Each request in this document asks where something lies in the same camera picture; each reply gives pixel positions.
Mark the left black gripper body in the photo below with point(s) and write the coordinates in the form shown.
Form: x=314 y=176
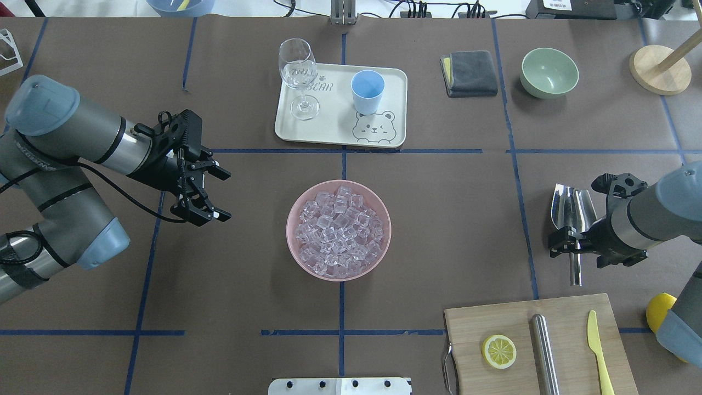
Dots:
x=158 y=171

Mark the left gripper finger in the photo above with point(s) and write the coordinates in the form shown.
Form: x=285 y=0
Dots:
x=196 y=208
x=200 y=160

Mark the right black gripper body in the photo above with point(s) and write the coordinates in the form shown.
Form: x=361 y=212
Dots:
x=613 y=243

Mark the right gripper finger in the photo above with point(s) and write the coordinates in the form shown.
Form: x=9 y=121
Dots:
x=567 y=240

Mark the steel ice scoop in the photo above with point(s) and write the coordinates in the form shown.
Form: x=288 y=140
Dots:
x=572 y=208

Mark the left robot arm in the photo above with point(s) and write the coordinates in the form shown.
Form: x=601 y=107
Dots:
x=55 y=135

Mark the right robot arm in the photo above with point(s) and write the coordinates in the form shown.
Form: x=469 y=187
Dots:
x=640 y=216

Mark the pink bowl of ice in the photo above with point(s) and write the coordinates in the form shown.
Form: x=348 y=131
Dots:
x=338 y=230

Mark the blue plastic cup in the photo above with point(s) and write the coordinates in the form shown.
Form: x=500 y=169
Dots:
x=367 y=87

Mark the wooden cup stand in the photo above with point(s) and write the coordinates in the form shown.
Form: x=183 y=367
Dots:
x=663 y=70

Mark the yellow lemon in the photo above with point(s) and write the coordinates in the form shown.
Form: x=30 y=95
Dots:
x=657 y=310

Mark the yellow plastic knife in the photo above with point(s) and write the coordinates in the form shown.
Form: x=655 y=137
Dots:
x=595 y=345

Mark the half lemon slice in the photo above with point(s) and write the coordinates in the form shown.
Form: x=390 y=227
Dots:
x=499 y=352

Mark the blue bowl with fork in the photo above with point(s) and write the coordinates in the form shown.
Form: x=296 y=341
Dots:
x=184 y=9

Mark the steel cylinder muddler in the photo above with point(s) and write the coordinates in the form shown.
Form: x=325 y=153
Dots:
x=544 y=358

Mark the clear wine glass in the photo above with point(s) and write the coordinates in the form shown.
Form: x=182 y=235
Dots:
x=298 y=70

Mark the cream bear tray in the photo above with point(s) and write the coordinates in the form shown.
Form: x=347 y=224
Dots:
x=337 y=121

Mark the green ceramic bowl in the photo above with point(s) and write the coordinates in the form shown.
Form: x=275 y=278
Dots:
x=547 y=73

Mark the white wire cup rack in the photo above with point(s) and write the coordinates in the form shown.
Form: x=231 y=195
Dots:
x=10 y=56

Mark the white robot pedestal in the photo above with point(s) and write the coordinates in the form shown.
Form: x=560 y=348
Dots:
x=341 y=385

